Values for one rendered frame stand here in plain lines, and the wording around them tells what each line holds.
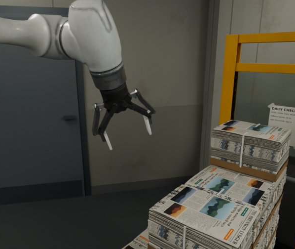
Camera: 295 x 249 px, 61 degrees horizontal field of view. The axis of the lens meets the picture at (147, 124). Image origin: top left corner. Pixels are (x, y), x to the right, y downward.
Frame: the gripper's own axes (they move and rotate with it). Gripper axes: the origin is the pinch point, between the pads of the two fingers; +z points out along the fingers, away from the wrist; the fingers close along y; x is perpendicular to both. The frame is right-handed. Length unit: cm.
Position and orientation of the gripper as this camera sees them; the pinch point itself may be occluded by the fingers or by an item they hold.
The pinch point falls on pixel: (129, 137)
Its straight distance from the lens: 80.7
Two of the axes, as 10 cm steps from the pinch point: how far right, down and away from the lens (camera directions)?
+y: 9.3, -3.5, 1.4
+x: -3.2, -5.5, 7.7
